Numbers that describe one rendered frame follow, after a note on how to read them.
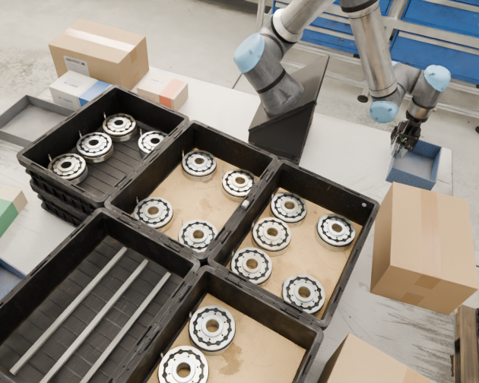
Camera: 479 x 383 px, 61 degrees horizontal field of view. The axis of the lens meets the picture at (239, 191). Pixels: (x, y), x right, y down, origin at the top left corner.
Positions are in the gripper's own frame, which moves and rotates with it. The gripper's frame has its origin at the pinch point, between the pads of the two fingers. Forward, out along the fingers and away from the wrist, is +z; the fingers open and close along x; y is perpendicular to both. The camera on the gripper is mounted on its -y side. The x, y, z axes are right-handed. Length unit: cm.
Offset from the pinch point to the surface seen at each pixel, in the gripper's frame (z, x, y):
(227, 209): -8, -41, 57
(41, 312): -7, -65, 103
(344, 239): -11, -8, 54
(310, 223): -8, -18, 51
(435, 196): -10.7, 12.3, 26.2
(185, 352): -11, -31, 98
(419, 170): 4.9, 10.3, -1.1
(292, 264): -8, -18, 66
